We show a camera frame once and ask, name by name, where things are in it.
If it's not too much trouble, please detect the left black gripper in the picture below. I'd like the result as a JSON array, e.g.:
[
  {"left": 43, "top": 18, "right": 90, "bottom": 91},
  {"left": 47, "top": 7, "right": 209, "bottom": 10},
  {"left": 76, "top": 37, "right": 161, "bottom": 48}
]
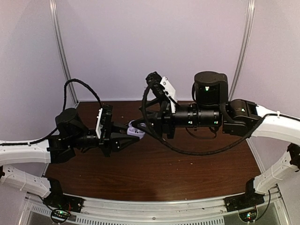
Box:
[{"left": 69, "top": 120, "right": 140, "bottom": 158}]

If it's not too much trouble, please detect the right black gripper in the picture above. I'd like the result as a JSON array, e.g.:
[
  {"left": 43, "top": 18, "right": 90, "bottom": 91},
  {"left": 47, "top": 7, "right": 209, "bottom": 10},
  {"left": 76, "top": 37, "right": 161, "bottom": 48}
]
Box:
[{"left": 131, "top": 96, "right": 220, "bottom": 140}]

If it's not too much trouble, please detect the lavender charging case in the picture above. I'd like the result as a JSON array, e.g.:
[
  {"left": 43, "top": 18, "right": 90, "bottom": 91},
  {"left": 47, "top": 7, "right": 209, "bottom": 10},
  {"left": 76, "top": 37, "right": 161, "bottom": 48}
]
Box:
[{"left": 127, "top": 120, "right": 145, "bottom": 139}]

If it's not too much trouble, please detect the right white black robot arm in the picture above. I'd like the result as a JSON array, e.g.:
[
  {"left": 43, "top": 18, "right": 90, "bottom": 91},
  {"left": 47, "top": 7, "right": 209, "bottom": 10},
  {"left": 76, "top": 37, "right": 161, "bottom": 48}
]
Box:
[{"left": 140, "top": 71, "right": 300, "bottom": 207}]

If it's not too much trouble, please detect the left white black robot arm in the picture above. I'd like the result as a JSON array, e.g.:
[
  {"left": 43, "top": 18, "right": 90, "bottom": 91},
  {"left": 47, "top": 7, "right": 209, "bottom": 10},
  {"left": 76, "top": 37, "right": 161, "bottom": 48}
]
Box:
[{"left": 0, "top": 105, "right": 145, "bottom": 208}]

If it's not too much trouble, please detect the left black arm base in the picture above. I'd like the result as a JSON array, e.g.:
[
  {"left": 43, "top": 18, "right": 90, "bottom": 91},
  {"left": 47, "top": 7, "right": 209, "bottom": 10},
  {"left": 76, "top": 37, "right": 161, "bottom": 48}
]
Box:
[{"left": 43, "top": 178, "right": 84, "bottom": 213}]

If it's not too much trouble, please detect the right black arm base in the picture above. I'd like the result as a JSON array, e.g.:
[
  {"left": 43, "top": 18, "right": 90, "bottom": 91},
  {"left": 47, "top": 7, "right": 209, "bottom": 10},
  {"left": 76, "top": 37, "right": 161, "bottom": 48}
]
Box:
[{"left": 224, "top": 178, "right": 264, "bottom": 212}]

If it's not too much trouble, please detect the left small circuit board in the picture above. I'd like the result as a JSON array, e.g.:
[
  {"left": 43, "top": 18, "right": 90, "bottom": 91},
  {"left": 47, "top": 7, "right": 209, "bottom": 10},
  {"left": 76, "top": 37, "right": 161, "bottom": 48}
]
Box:
[{"left": 50, "top": 209, "right": 71, "bottom": 223}]

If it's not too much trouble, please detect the small circuit board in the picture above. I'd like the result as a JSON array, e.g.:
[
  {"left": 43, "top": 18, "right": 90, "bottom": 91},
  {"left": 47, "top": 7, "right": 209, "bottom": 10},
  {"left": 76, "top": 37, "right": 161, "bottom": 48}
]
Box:
[
  {"left": 239, "top": 209, "right": 258, "bottom": 223},
  {"left": 50, "top": 209, "right": 71, "bottom": 223}
]

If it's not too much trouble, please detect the right small circuit board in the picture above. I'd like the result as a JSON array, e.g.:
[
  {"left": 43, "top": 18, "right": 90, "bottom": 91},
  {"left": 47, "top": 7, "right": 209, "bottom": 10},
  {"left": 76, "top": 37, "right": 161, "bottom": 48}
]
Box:
[{"left": 239, "top": 209, "right": 258, "bottom": 223}]

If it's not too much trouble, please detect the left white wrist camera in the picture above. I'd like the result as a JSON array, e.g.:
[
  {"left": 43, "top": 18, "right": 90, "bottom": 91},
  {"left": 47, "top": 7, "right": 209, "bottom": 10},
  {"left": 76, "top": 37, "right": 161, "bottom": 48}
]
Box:
[{"left": 95, "top": 105, "right": 113, "bottom": 141}]

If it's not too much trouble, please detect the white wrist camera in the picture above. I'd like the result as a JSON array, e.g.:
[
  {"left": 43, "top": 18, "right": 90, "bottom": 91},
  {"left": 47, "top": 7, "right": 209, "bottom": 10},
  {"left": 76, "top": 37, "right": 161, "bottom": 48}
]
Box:
[
  {"left": 95, "top": 105, "right": 113, "bottom": 141},
  {"left": 146, "top": 72, "right": 179, "bottom": 113}
]

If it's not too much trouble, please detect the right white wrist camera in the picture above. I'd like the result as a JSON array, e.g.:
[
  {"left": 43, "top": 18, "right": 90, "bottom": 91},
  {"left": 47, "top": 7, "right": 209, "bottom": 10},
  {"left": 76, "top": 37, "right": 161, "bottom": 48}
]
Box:
[{"left": 146, "top": 72, "right": 179, "bottom": 113}]

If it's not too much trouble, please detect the left black braided cable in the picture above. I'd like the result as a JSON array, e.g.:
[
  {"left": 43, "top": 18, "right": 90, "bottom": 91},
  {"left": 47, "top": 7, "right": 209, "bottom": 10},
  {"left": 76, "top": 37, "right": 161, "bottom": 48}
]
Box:
[{"left": 0, "top": 78, "right": 104, "bottom": 147}]

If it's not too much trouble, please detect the black braided cable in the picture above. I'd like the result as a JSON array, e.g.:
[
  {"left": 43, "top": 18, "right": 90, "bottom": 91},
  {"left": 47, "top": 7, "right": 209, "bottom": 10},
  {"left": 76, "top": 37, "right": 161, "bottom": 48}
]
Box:
[
  {"left": 0, "top": 78, "right": 104, "bottom": 147},
  {"left": 140, "top": 86, "right": 279, "bottom": 157}
]

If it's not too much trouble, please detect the right black braided cable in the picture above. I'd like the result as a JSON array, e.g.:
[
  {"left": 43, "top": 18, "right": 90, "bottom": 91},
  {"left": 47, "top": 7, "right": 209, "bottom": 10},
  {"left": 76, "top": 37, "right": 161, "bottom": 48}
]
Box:
[{"left": 140, "top": 86, "right": 279, "bottom": 157}]

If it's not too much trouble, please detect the right aluminium frame post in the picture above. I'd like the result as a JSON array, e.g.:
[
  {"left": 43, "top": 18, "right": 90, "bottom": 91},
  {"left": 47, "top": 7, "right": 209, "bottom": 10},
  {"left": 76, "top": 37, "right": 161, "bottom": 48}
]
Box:
[{"left": 229, "top": 0, "right": 255, "bottom": 100}]

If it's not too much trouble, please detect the aluminium frame post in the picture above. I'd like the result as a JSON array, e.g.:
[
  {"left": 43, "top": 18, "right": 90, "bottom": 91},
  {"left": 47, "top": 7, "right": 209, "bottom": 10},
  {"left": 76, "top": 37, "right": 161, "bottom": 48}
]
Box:
[
  {"left": 48, "top": 0, "right": 79, "bottom": 108},
  {"left": 229, "top": 0, "right": 255, "bottom": 100}
]

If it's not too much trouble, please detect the left aluminium frame post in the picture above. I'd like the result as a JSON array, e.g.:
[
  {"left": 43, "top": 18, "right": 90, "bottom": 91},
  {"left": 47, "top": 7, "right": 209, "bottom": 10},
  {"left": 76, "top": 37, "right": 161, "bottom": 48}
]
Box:
[{"left": 48, "top": 0, "right": 79, "bottom": 108}]

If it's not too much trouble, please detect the front aluminium rail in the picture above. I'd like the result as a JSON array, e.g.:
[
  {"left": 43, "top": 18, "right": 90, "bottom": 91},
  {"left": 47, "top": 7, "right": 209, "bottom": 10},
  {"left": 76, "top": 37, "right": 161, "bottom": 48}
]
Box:
[{"left": 23, "top": 185, "right": 291, "bottom": 225}]

